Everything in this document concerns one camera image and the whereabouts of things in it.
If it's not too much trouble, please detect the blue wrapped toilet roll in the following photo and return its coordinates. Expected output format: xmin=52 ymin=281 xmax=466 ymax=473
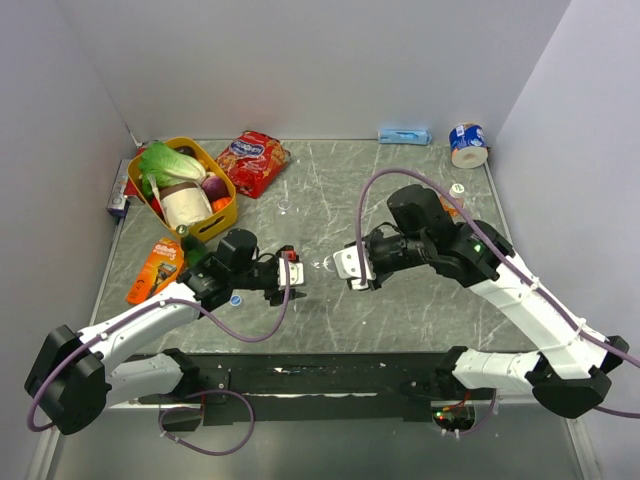
xmin=449 ymin=123 xmax=488 ymax=169

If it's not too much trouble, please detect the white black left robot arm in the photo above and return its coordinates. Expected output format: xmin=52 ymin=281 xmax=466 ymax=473
xmin=24 ymin=229 xmax=299 ymax=435

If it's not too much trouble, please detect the aluminium frame rail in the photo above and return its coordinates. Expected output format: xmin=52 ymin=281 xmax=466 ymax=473
xmin=47 ymin=394 xmax=579 ymax=411

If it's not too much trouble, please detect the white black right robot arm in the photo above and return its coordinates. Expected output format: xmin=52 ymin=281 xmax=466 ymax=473
xmin=333 ymin=184 xmax=629 ymax=419

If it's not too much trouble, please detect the clear plastic water bottle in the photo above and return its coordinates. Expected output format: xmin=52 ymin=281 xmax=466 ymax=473
xmin=306 ymin=255 xmax=336 ymax=273

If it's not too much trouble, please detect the green toy cabbage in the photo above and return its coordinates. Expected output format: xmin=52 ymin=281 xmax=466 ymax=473
xmin=138 ymin=142 xmax=207 ymax=198

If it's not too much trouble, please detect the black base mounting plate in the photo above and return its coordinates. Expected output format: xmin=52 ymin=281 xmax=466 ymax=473
xmin=134 ymin=349 xmax=496 ymax=426

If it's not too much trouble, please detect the clear bottle cap centre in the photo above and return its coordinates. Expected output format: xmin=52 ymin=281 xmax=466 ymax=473
xmin=278 ymin=199 xmax=291 ymax=211

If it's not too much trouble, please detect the red snack bag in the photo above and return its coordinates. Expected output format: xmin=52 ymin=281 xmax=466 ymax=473
xmin=215 ymin=130 xmax=290 ymax=199

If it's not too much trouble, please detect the purple white box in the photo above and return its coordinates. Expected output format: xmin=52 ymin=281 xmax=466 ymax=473
xmin=106 ymin=159 xmax=130 ymax=218

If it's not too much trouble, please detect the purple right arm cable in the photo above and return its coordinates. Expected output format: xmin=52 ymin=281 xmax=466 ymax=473
xmin=353 ymin=167 xmax=640 ymax=436

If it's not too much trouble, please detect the green glass bottle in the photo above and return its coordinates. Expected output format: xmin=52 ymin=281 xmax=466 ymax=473
xmin=176 ymin=225 xmax=209 ymax=268

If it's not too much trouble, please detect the blue tissue pack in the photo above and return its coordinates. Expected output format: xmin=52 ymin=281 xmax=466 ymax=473
xmin=377 ymin=129 xmax=432 ymax=146

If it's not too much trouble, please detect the orange razor package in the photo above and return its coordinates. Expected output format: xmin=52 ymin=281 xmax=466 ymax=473
xmin=125 ymin=238 xmax=184 ymax=305

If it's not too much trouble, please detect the cream brown toy mushroom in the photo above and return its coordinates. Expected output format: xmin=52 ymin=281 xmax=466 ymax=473
xmin=159 ymin=182 xmax=213 ymax=229

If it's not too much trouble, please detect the orange toy fruit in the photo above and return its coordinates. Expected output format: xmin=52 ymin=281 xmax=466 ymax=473
xmin=211 ymin=196 xmax=232 ymax=213

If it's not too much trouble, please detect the yellow plastic basket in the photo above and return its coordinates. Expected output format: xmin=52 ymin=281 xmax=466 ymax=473
xmin=128 ymin=137 xmax=238 ymax=242

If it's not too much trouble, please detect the purple toy onion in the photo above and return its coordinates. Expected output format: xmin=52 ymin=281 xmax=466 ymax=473
xmin=201 ymin=175 xmax=230 ymax=202

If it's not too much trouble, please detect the orange juice plastic bottle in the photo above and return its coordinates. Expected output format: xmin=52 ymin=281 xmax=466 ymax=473
xmin=438 ymin=183 xmax=466 ymax=218

